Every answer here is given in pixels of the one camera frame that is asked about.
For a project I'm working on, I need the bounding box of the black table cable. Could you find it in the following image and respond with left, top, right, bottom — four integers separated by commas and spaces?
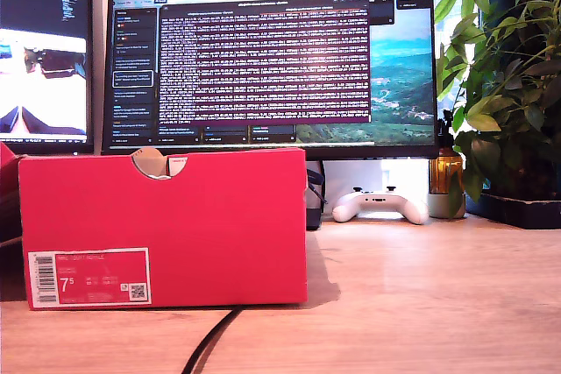
180, 306, 245, 374

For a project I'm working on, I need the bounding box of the black monitor showing camera feed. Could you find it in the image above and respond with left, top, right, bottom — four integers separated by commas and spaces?
0, 0, 96, 155

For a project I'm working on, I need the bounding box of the pale green pot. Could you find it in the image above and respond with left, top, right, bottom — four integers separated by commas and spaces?
428, 192, 468, 219

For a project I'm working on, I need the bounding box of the red cardboard shoebox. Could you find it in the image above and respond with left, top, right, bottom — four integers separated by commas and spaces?
18, 146, 309, 310

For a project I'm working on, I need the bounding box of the amber glass pump bottle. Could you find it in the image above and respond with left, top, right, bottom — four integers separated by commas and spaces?
429, 109, 465, 194

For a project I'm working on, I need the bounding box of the green leafy houseplant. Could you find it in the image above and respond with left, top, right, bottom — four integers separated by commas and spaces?
433, 0, 561, 217

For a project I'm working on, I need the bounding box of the brown cardboard box insert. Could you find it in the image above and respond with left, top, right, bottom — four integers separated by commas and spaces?
131, 146, 170, 179

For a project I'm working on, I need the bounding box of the white game controller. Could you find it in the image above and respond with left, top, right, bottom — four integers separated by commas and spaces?
331, 184, 430, 225

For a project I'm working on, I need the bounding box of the wide black computer monitor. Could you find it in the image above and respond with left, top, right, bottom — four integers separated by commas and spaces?
101, 0, 441, 160

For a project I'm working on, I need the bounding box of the grey and black monitor stand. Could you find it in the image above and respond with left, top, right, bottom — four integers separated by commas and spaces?
306, 159, 326, 230

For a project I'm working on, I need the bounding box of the red shoebox lid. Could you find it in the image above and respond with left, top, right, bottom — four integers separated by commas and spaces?
0, 140, 25, 300

